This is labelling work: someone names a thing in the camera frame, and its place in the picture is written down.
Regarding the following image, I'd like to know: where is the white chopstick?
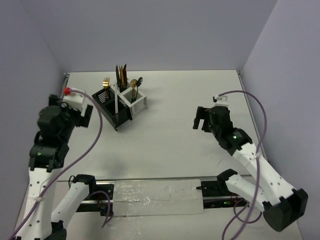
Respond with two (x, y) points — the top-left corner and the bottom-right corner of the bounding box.
(114, 81), (119, 115)

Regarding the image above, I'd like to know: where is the gold knife green handle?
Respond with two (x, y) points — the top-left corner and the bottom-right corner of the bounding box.
(120, 66), (125, 89)

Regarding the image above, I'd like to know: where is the black serrated knife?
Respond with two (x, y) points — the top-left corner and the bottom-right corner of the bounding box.
(115, 65), (122, 89)

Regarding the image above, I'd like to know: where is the gold spoon green handle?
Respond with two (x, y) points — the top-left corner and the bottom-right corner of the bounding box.
(130, 79), (137, 103)

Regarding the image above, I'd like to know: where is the black spoon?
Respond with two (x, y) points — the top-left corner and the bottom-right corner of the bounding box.
(136, 77), (143, 98)

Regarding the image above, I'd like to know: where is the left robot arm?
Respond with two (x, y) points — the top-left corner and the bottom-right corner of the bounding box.
(10, 89), (98, 240)

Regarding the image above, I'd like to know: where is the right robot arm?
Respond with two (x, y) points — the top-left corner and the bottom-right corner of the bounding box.
(193, 105), (309, 232)

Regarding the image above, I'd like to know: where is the black utensil caddy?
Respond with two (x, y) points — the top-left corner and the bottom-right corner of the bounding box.
(92, 88), (133, 131)

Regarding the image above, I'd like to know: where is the white utensil caddy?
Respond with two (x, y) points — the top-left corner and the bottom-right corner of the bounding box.
(111, 83), (148, 118)

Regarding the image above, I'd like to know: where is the silver tape sheet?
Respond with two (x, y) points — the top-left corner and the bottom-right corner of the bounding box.
(112, 179), (204, 217)

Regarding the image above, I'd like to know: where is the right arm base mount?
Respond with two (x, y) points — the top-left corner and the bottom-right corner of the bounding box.
(196, 180), (247, 209)

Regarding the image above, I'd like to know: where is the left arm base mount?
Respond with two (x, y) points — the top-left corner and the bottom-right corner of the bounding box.
(76, 182), (114, 217)

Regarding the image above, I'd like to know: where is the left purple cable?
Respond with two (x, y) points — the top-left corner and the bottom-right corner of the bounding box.
(9, 89), (115, 240)

